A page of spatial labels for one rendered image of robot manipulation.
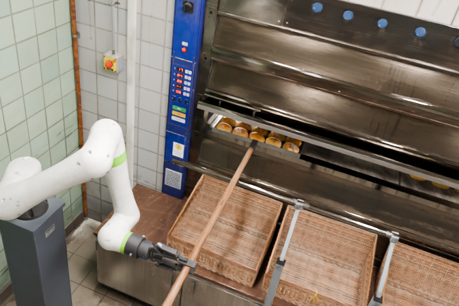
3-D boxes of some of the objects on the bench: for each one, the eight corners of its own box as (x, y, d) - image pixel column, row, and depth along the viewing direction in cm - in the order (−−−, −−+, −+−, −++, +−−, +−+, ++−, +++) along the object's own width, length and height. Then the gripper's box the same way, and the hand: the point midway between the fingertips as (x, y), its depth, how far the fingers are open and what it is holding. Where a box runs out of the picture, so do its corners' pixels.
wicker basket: (374, 268, 265) (390, 237, 250) (470, 303, 253) (492, 273, 237) (368, 335, 226) (385, 302, 211) (480, 380, 213) (507, 350, 198)
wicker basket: (197, 203, 291) (202, 172, 276) (276, 233, 278) (285, 201, 263) (163, 253, 252) (166, 219, 237) (253, 289, 239) (261, 257, 224)
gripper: (147, 228, 174) (201, 248, 169) (145, 255, 182) (197, 274, 178) (138, 241, 168) (193, 262, 163) (136, 268, 176) (189, 288, 172)
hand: (187, 266), depth 171 cm, fingers closed on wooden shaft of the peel, 3 cm apart
